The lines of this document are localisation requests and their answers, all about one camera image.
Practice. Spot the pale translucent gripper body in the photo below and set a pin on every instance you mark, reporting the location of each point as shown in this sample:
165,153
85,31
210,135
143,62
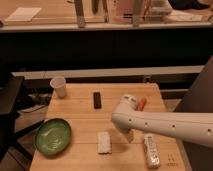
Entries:
129,136

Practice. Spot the white sponge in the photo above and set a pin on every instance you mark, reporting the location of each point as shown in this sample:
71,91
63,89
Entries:
104,143

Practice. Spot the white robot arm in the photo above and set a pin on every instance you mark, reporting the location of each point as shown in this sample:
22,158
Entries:
191,127

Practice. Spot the clear plastic bottle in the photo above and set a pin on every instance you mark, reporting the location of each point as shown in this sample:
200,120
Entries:
151,152

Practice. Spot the orange carrot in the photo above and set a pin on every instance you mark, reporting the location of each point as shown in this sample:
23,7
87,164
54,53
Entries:
142,104

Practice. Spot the black rectangular block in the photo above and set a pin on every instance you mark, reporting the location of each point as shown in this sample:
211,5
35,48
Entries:
97,100

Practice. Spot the green plate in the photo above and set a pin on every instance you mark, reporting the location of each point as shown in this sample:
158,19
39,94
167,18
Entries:
53,137

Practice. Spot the white paper cup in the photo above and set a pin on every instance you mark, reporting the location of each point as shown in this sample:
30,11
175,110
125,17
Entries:
59,86

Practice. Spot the black chair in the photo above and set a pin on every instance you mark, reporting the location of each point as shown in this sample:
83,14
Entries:
10,94

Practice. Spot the white paper sheet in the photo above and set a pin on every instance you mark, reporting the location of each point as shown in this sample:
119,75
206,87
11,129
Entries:
23,14

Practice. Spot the grey metal post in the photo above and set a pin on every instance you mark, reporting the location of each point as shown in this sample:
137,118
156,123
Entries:
79,13
136,12

